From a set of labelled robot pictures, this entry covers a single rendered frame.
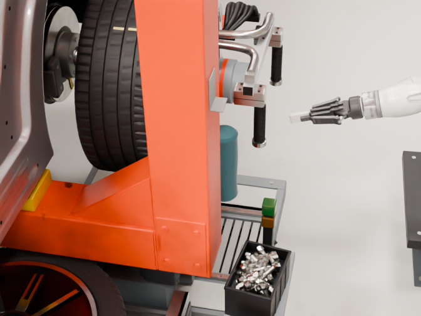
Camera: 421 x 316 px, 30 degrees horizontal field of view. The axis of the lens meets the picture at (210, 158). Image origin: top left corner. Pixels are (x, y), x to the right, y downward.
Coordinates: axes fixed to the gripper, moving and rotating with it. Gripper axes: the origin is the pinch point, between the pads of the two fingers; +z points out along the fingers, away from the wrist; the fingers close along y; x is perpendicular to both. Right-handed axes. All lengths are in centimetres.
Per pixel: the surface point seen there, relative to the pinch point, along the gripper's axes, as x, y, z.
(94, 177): 36, -33, 98
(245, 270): 9, 58, 16
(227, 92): -21.5, 11.5, 17.5
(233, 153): -3.7, 19.2, 19.7
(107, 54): -50, 26, 43
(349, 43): 73, -167, -4
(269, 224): 8.7, 40.6, 9.8
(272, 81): -9.4, -9.9, 7.7
